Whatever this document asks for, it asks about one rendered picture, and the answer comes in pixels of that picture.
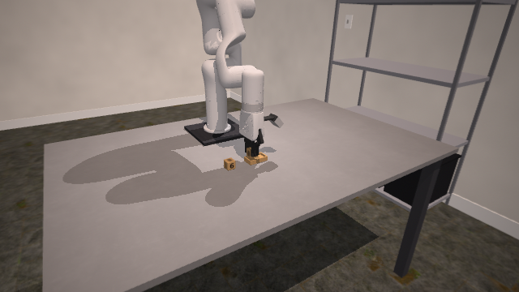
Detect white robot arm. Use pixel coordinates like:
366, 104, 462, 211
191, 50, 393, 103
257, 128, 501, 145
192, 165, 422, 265
196, 0, 264, 134

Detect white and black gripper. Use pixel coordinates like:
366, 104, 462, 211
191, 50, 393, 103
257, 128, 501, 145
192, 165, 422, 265
239, 109, 264, 157

